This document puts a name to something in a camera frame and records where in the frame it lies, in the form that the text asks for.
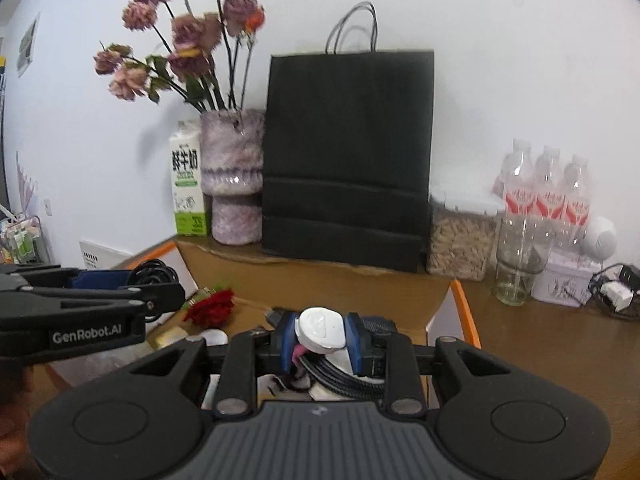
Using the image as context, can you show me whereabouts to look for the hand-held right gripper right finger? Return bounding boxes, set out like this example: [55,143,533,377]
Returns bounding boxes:
[344,312,511,417]

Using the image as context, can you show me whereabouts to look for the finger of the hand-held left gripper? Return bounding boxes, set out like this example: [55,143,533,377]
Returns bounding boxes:
[5,282,187,332]
[0,264,132,289]

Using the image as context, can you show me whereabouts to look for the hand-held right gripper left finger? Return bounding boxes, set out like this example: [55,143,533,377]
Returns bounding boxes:
[127,312,301,418]

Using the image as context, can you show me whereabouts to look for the white oval plastic device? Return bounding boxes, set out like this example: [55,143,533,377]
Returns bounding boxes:
[294,306,349,352]

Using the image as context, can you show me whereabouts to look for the cardboard box with orange edge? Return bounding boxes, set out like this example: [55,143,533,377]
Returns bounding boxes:
[47,239,483,411]

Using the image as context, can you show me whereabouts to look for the white vented box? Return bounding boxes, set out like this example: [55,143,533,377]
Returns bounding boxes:
[79,240,123,271]

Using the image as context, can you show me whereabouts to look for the red artificial rose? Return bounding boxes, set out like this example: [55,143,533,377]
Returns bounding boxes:
[182,287,236,328]

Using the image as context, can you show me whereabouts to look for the white and green milk carton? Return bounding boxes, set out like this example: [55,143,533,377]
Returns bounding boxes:
[169,120,211,237]

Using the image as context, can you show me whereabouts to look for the purple marbled vase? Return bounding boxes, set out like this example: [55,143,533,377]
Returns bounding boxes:
[200,108,266,246]

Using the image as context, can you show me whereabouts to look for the pale pink paper sheets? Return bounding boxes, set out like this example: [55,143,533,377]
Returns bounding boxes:
[15,151,40,221]

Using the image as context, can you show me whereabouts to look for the clear grain container white lid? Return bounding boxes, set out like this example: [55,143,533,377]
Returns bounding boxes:
[426,187,506,282]

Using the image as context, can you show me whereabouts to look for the clear glass jar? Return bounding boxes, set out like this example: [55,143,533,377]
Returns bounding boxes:
[495,215,553,307]

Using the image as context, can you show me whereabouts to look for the black paper bag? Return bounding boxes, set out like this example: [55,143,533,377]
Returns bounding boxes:
[261,2,436,274]

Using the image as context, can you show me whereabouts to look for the wooden desk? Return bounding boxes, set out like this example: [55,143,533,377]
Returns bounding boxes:
[112,234,640,480]

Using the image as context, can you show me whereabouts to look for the white tissue box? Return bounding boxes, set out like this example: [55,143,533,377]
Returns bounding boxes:
[530,250,601,307]

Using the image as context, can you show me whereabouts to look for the dried pink flowers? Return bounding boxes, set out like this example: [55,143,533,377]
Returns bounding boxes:
[93,0,266,113]

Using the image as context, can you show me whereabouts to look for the white charger plug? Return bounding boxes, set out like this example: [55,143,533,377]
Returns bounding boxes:
[600,280,633,311]

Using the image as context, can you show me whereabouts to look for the white round speaker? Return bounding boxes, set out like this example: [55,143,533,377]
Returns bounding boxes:
[582,216,619,261]

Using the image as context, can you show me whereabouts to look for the coiled black cable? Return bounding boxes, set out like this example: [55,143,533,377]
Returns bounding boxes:
[127,259,179,321]

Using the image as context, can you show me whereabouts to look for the grey braided cable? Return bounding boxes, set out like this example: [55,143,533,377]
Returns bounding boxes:
[300,350,388,393]

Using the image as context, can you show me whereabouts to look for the wall poster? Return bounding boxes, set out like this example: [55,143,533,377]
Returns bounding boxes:
[16,12,41,79]

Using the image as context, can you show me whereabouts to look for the white charger with cable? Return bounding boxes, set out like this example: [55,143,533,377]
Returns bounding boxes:
[589,262,640,321]

